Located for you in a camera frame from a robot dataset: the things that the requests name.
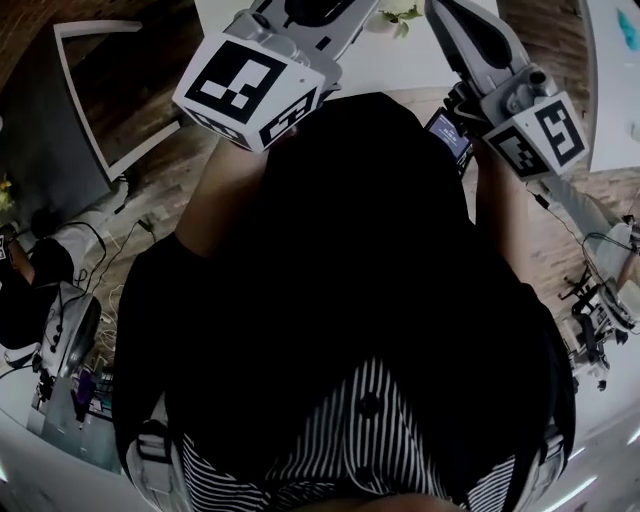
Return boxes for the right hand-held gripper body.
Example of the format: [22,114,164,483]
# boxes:
[424,0,589,180]

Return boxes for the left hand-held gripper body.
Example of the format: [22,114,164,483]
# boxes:
[172,0,381,154]

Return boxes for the artificial flower stems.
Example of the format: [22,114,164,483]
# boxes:
[368,0,427,40]

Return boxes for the person's right forearm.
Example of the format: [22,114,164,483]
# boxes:
[469,134,531,286]

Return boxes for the person's left forearm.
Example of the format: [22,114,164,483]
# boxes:
[177,134,271,259]

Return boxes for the small black display device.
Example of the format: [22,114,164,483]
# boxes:
[427,107,474,174]

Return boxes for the teal object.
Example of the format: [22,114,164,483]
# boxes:
[615,8,640,51]

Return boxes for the black chair base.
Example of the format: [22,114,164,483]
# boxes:
[562,269,614,369]

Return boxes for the person in dark clothes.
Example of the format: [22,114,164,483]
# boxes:
[112,92,576,506]

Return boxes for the grey office chair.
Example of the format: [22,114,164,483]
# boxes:
[42,292,104,386]

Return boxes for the person's striped shirt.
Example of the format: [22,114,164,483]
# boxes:
[182,355,519,512]

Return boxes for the white frame table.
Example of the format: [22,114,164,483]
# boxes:
[52,20,182,184]

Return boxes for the grey harness strap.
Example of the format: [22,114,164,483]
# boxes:
[514,424,569,512]
[124,394,194,512]

